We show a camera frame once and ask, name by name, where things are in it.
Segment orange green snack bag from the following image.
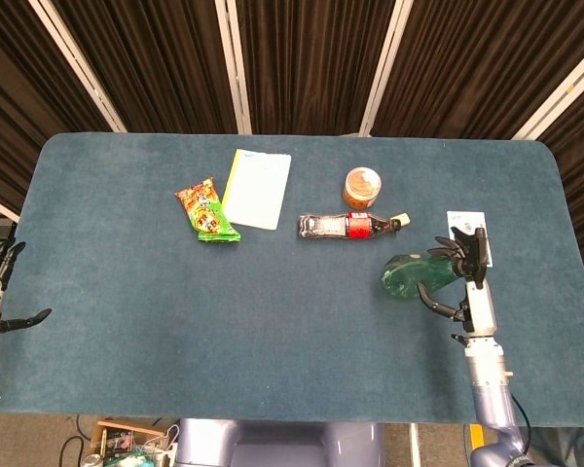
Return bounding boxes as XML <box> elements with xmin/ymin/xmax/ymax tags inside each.
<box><xmin>174</xmin><ymin>177</ymin><xmax>242</xmax><ymax>244</ymax></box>

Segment white printed card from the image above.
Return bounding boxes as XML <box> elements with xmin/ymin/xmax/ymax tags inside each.
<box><xmin>446</xmin><ymin>209</ymin><xmax>493</xmax><ymax>268</ymax></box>

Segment lavender robot torso base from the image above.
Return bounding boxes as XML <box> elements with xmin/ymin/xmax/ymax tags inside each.
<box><xmin>174</xmin><ymin>417</ymin><xmax>385</xmax><ymax>467</ymax></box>

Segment cola bottle with red label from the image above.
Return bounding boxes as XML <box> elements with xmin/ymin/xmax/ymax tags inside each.
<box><xmin>298</xmin><ymin>211</ymin><xmax>404</xmax><ymax>240</ymax></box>

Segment green plastic bottle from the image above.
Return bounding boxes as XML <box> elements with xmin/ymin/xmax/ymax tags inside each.
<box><xmin>379</xmin><ymin>252</ymin><xmax>456</xmax><ymax>304</ymax></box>

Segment black floor cable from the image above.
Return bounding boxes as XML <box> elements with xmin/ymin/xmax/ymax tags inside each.
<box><xmin>59</xmin><ymin>414</ymin><xmax>88</xmax><ymax>467</ymax></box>

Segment clear round jar orange contents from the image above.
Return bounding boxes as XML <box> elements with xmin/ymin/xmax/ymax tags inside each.
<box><xmin>342</xmin><ymin>165</ymin><xmax>383</xmax><ymax>211</ymax></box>

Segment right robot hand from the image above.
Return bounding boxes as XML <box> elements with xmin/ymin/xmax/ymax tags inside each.
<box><xmin>417</xmin><ymin>227</ymin><xmax>498</xmax><ymax>337</ymax></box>

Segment wooden box of clutter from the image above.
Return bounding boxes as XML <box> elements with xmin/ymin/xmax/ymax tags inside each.
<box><xmin>88</xmin><ymin>418</ymin><xmax>177</xmax><ymax>467</ymax></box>

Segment white notepad yellow spine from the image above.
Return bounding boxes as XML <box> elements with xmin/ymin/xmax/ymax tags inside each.
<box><xmin>221</xmin><ymin>148</ymin><xmax>292</xmax><ymax>231</ymax></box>

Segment blue felt table cover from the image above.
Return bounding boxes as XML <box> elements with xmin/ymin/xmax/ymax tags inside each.
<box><xmin>0</xmin><ymin>131</ymin><xmax>584</xmax><ymax>428</ymax></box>

